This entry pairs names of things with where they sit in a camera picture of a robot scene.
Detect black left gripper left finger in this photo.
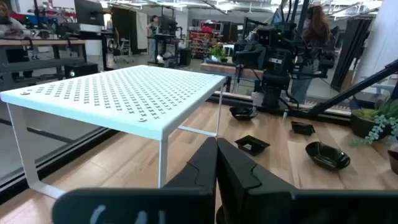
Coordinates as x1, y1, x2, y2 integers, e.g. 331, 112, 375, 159
52, 136, 218, 224

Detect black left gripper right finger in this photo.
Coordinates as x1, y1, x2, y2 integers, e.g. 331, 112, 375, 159
216, 138, 398, 224

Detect black oval mini plate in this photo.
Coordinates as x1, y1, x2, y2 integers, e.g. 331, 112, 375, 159
229, 105, 259, 121

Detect black leaf-shaped mini plate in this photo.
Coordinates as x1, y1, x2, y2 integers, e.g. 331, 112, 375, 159
305, 141, 351, 171

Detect black wavy square mini plate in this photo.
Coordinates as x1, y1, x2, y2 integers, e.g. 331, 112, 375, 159
290, 121, 316, 136

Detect black deep square mini plate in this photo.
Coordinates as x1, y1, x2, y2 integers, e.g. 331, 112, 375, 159
387, 149, 398, 175

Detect wooden work table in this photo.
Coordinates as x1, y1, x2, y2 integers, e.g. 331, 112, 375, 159
200, 62, 265, 93

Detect green background plant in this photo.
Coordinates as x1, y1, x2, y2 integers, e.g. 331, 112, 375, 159
208, 43, 228, 63

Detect storage shelves with red bins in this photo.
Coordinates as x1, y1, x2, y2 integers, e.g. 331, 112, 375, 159
188, 20, 224, 60

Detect person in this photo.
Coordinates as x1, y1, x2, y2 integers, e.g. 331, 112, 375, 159
146, 14, 160, 62
0, 1, 35, 78
290, 4, 332, 103

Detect black robot workstation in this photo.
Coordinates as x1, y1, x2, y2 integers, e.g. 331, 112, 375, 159
147, 15, 192, 68

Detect black folding panels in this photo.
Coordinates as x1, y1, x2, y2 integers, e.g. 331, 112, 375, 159
330, 17, 374, 91

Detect white perforated metal shelf riser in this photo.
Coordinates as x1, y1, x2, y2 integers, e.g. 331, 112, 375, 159
0, 64, 227, 200

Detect potted artificial green plant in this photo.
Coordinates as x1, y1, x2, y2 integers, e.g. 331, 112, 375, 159
348, 99, 398, 147

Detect office chair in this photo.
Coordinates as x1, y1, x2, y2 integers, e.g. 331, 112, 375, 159
113, 27, 131, 65

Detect black room divider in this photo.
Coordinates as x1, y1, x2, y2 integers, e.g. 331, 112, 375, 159
111, 6, 149, 54

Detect white curtain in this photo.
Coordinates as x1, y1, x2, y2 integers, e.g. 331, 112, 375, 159
354, 0, 398, 85

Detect black computer box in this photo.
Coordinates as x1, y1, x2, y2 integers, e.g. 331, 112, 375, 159
64, 62, 100, 79

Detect black computer monitor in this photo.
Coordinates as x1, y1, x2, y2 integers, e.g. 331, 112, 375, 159
73, 0, 105, 33

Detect wooden office desk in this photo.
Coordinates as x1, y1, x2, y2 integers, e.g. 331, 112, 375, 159
0, 39, 88, 91

